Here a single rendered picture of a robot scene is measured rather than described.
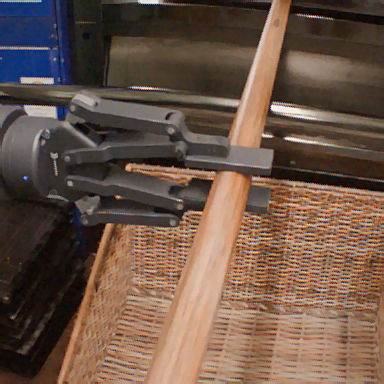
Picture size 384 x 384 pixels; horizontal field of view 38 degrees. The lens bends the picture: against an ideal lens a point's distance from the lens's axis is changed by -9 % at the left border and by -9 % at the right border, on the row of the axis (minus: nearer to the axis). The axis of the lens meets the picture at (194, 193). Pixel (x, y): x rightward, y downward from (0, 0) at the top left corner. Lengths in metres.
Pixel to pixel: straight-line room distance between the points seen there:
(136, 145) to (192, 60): 0.61
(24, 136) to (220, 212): 0.19
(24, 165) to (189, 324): 0.24
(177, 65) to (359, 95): 0.34
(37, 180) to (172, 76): 0.61
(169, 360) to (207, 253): 0.10
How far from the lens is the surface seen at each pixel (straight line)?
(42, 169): 0.54
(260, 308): 1.24
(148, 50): 1.12
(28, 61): 1.16
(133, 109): 0.50
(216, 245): 0.42
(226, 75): 1.09
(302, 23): 1.02
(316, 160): 1.14
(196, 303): 0.37
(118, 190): 0.53
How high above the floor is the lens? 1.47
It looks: 35 degrees down
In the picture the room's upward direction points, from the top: straight up
